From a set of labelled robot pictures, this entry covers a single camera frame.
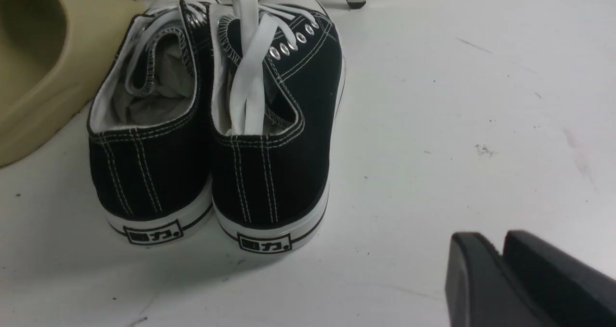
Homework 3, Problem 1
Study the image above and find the black canvas sneaker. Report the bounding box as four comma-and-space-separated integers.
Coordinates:
209, 0, 346, 255
87, 0, 218, 248

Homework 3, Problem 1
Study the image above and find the right black canvas sneaker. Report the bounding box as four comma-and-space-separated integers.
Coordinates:
209, 0, 346, 255

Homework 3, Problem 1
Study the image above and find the right olive foam slide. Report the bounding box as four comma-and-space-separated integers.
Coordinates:
0, 0, 146, 167

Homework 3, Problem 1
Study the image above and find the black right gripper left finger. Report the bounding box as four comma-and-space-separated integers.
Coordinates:
445, 232, 558, 327

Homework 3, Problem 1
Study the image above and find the left black canvas sneaker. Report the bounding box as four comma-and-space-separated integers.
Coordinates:
87, 0, 218, 248

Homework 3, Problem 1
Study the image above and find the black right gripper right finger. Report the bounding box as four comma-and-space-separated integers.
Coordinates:
502, 230, 616, 327

